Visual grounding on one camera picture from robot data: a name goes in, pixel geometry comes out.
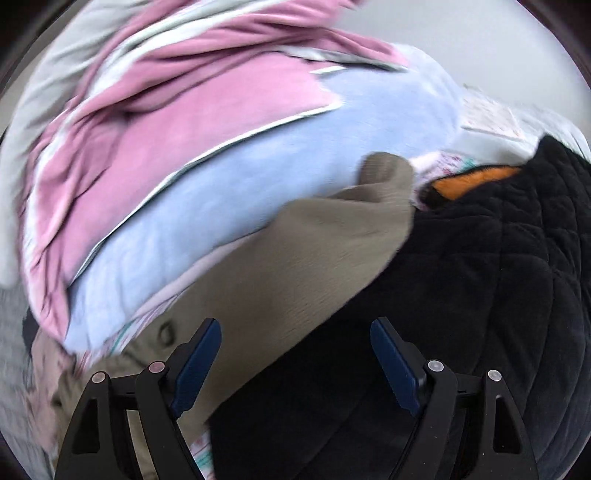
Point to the white patterned sheet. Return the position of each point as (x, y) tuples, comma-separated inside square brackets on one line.
[(443, 164)]

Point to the black quilted jacket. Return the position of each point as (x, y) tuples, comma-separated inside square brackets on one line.
[(485, 300)]

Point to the white paper tag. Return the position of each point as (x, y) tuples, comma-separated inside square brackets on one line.
[(491, 120)]

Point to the olive knit garment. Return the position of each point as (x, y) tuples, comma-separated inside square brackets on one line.
[(295, 277)]

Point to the grey cloth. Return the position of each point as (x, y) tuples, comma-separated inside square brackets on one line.
[(41, 106)]

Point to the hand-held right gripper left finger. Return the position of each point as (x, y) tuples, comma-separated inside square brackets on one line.
[(196, 364)]

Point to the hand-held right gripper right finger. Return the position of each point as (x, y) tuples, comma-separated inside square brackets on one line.
[(398, 369)]

